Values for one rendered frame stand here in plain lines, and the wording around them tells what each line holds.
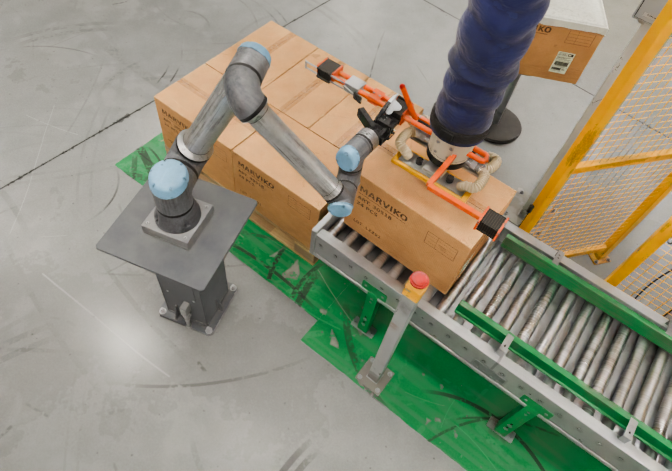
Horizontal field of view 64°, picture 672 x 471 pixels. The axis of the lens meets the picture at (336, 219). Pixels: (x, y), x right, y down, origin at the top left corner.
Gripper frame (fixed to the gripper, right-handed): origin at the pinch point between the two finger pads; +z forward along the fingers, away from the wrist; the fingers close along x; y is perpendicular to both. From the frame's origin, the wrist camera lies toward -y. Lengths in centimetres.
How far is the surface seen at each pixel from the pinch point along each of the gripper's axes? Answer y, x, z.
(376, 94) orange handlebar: -8.6, 1.4, -0.1
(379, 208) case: 12.5, -40.5, -17.0
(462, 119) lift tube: 30.5, 20.6, -10.0
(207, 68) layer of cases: -132, -68, 22
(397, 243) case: 26, -55, -17
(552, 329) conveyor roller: 103, -68, -2
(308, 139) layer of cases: -52, -68, 16
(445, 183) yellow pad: 34.0, -10.5, -11.5
